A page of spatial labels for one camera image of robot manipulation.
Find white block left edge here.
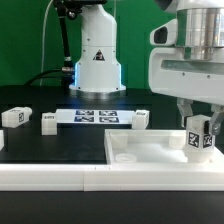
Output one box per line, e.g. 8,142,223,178
0,130,4,151

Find white front fence rail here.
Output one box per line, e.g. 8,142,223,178
0,164,224,192

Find white cable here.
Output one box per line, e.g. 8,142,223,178
39,0,55,87

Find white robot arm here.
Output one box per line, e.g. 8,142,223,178
71,0,224,135

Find black cable bundle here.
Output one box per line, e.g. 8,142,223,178
23,67,75,86

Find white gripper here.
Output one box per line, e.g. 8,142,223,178
148,48,224,135

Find white square tabletop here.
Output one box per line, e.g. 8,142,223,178
103,127,224,166

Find white marker base plate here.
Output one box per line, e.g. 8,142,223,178
56,109,134,124

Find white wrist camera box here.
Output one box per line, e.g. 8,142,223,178
150,19,178,46

